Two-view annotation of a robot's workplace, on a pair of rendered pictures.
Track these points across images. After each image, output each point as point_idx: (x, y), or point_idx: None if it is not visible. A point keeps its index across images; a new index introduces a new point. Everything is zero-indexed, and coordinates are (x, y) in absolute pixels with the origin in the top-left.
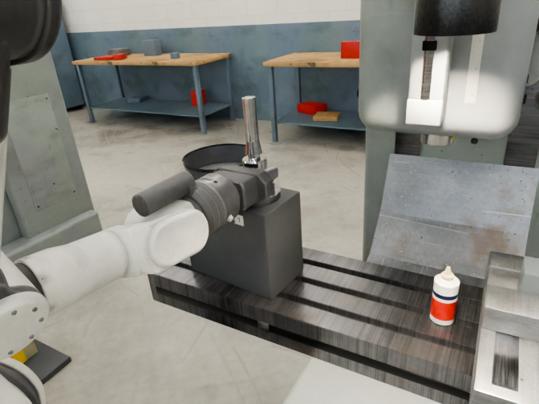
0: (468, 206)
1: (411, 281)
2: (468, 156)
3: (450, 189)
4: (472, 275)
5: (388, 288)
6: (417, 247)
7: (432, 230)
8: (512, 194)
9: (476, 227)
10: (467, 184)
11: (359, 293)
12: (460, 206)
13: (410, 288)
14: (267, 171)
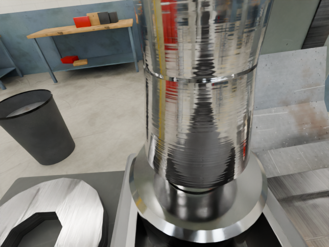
0: (282, 90)
1: (321, 185)
2: (275, 48)
3: (267, 81)
4: (303, 143)
5: (321, 209)
6: (257, 136)
7: (262, 118)
8: (311, 71)
9: (290, 105)
10: (278, 73)
11: (309, 238)
12: (277, 92)
13: (323, 193)
14: (275, 198)
